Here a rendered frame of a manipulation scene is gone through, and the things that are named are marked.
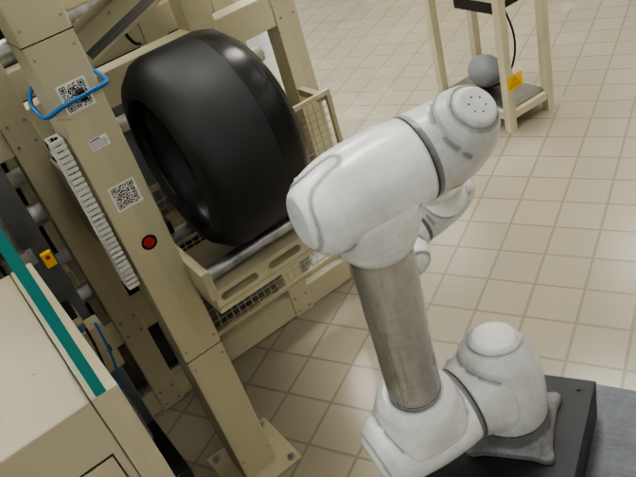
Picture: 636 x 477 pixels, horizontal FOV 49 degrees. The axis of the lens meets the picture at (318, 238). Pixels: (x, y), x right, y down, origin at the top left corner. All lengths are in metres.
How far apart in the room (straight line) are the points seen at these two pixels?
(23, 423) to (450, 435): 0.75
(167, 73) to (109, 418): 0.92
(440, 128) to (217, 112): 0.91
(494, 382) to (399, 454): 0.23
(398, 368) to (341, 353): 1.74
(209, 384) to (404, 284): 1.34
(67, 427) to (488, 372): 0.76
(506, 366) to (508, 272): 1.78
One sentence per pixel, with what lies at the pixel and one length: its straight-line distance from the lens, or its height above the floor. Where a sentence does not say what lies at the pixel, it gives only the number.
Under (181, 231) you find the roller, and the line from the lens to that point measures 2.25.
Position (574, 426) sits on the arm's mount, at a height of 0.77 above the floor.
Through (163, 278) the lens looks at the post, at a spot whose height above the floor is 0.93.
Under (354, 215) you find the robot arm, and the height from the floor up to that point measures 1.53.
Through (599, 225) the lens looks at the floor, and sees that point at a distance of 3.36.
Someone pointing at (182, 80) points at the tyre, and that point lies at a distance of 1.81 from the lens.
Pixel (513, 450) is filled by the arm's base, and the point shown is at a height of 0.78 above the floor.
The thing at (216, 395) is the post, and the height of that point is 0.44.
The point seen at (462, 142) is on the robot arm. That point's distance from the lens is 0.95.
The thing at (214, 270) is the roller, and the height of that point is 0.91.
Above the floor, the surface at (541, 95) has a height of 0.12.
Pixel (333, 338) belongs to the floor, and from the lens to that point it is 3.00.
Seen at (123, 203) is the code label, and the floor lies 1.20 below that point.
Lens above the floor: 2.03
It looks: 34 degrees down
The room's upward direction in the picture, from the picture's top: 18 degrees counter-clockwise
